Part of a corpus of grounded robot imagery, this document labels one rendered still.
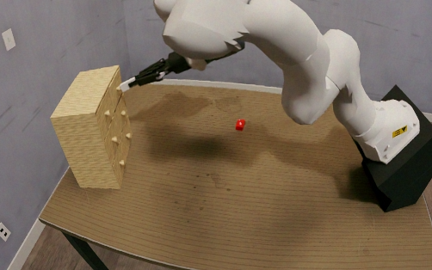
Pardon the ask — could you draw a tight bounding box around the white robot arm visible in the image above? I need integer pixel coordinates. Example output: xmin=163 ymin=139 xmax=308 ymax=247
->
xmin=153 ymin=0 xmax=419 ymax=164

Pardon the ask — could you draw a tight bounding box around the light wood chest of drawers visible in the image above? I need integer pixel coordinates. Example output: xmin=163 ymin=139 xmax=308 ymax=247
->
xmin=50 ymin=65 xmax=121 ymax=189

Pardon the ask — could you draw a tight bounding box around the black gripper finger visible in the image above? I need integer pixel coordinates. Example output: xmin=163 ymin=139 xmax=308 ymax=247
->
xmin=137 ymin=58 xmax=166 ymax=77
xmin=120 ymin=64 xmax=168 ymax=92

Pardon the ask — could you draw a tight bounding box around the small red block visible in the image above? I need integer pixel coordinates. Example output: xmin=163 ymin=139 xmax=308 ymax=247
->
xmin=236 ymin=120 xmax=245 ymax=131

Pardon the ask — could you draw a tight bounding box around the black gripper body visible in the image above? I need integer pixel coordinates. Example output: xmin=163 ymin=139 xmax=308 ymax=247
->
xmin=156 ymin=52 xmax=192 ymax=75

